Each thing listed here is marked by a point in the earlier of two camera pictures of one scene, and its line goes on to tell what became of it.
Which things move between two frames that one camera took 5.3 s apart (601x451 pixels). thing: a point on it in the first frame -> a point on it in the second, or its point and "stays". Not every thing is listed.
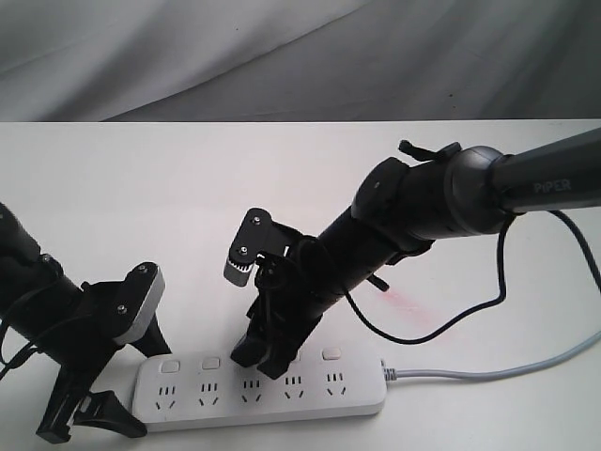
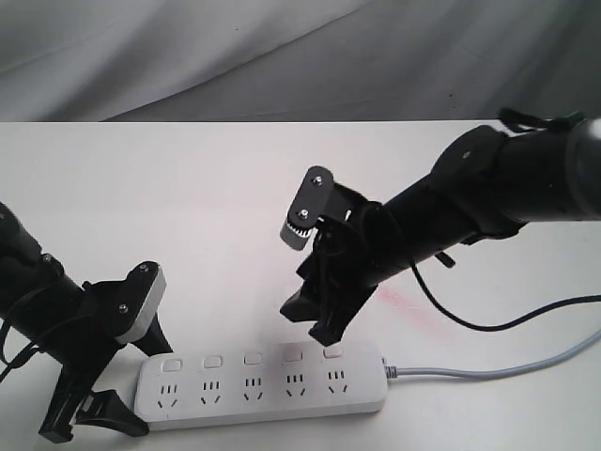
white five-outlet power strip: x=198 y=390 stays
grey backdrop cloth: x=299 y=60 stays
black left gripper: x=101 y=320 stays
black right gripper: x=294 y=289 -> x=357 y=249
